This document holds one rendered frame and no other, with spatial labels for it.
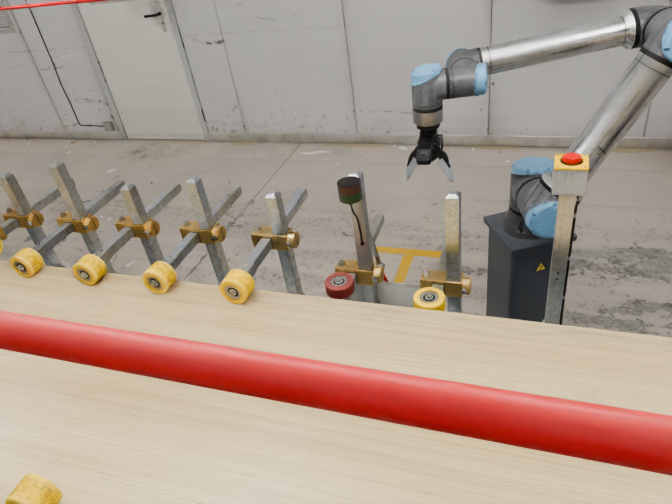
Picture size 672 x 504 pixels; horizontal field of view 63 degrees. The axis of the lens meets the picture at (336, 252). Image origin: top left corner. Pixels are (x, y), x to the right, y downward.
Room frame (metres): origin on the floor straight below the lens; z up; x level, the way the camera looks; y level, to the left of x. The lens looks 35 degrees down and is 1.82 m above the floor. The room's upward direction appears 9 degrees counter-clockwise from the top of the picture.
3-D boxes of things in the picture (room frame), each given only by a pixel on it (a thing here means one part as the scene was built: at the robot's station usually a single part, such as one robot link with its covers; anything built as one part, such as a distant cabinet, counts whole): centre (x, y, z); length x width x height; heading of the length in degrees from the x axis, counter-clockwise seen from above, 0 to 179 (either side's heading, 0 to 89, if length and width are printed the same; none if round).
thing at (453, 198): (1.15, -0.31, 0.89); 0.03 x 0.03 x 0.48; 66
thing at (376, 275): (1.26, -0.06, 0.85); 0.13 x 0.06 x 0.05; 66
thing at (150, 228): (1.57, 0.63, 0.95); 0.13 x 0.06 x 0.05; 66
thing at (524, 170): (1.69, -0.74, 0.79); 0.17 x 0.15 x 0.18; 172
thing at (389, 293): (1.27, -0.12, 0.75); 0.26 x 0.01 x 0.10; 66
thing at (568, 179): (1.05, -0.55, 1.18); 0.07 x 0.07 x 0.08; 66
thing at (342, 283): (1.16, 0.01, 0.85); 0.08 x 0.08 x 0.11
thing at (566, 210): (1.05, -0.55, 0.93); 0.05 x 0.04 x 0.45; 66
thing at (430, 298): (1.04, -0.21, 0.85); 0.08 x 0.08 x 0.11
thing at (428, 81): (1.58, -0.35, 1.25); 0.10 x 0.09 x 0.12; 82
